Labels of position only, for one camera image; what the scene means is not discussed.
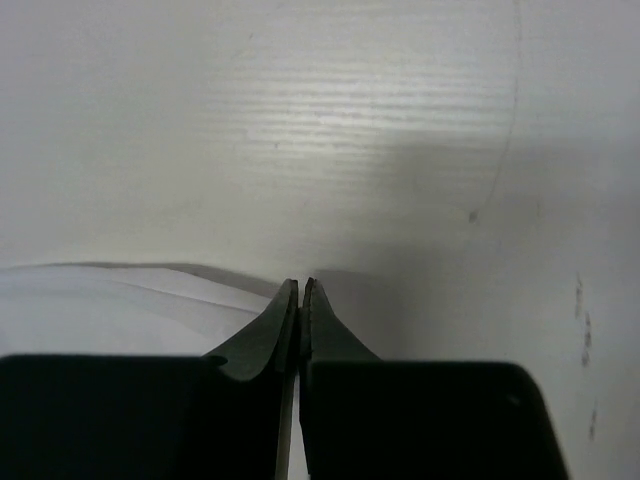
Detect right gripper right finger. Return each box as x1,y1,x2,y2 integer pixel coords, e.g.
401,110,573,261
299,279,569,479

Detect white t-shirt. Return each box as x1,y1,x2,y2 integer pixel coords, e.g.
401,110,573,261
1,264,278,356

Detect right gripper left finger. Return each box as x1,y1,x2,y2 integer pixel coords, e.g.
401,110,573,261
1,280,298,479

